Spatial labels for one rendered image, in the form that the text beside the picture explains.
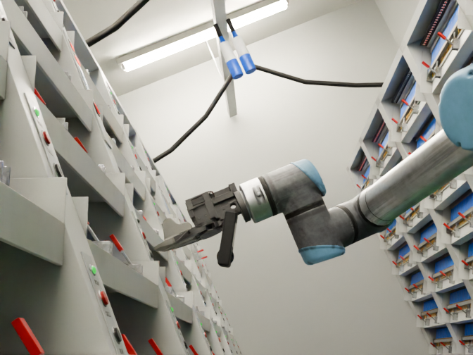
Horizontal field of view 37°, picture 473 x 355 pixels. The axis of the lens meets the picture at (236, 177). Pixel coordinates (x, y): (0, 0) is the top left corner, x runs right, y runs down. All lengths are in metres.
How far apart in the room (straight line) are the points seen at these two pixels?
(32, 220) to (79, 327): 0.14
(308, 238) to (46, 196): 0.80
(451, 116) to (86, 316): 0.59
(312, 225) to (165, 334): 0.37
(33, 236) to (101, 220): 0.83
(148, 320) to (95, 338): 0.70
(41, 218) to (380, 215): 0.94
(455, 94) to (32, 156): 0.59
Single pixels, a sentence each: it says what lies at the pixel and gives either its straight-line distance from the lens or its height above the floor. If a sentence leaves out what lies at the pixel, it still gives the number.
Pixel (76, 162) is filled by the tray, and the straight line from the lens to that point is 1.13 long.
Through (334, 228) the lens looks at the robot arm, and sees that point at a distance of 1.51.
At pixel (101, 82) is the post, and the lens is 2.37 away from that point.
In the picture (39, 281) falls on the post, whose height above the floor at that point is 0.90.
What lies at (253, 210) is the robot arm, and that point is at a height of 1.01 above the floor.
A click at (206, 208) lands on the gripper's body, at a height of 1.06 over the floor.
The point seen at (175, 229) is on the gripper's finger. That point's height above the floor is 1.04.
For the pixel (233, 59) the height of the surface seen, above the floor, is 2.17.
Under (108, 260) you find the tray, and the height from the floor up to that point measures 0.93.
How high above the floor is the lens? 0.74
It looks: 14 degrees up
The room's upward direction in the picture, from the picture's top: 23 degrees counter-clockwise
